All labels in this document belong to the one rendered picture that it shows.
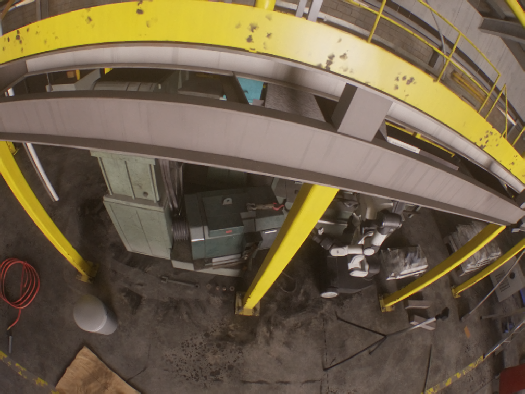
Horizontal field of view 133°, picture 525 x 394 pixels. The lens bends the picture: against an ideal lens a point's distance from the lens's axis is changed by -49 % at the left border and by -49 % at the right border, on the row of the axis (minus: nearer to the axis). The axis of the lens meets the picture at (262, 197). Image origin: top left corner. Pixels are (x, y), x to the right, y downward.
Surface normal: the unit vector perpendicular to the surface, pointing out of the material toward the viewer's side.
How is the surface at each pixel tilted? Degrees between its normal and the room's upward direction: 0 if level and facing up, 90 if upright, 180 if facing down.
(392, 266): 63
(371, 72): 90
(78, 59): 90
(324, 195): 90
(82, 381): 1
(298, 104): 31
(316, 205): 90
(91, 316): 1
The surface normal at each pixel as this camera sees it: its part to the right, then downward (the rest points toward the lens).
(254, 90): -0.01, 0.74
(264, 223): 0.38, 0.07
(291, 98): 0.18, -0.18
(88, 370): 0.22, -0.65
